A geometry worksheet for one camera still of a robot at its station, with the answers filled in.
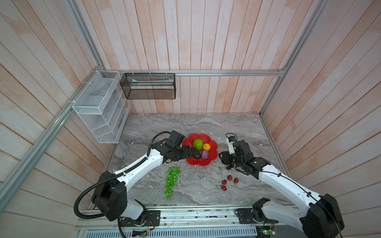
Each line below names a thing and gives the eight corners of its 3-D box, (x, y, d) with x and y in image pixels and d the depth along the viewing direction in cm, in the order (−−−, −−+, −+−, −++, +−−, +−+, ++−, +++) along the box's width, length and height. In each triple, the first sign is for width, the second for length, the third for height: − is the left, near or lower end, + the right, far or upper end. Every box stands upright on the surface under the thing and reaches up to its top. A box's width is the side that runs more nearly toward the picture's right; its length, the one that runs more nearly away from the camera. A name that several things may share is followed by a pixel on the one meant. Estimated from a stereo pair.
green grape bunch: (159, 194, 83) (158, 191, 79) (171, 168, 93) (170, 165, 89) (169, 198, 82) (168, 196, 78) (180, 171, 91) (179, 168, 87)
